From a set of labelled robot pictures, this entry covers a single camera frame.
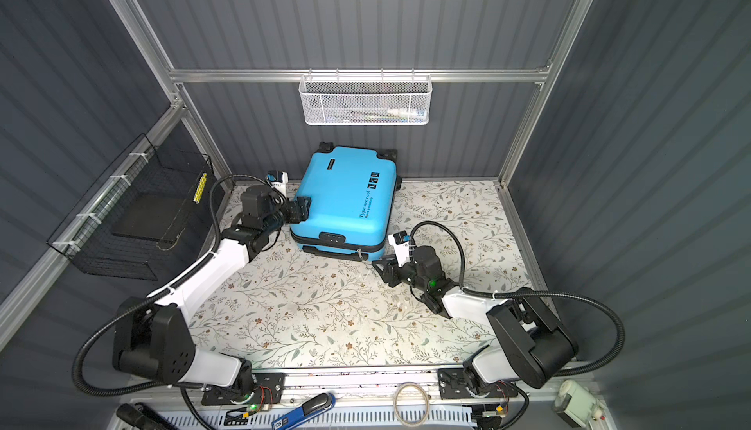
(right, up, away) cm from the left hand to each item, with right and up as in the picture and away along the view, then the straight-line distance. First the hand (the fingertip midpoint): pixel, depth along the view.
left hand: (298, 198), depth 85 cm
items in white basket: (+23, +27, +9) cm, 37 cm away
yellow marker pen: (-28, +3, -2) cm, 28 cm away
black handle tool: (-31, -52, -18) cm, 63 cm away
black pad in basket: (-38, -5, -8) cm, 39 cm away
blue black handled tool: (+8, -50, -17) cm, 53 cm away
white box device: (+70, -49, -18) cm, 87 cm away
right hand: (+25, -19, 0) cm, 31 cm away
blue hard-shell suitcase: (+16, +1, +4) cm, 16 cm away
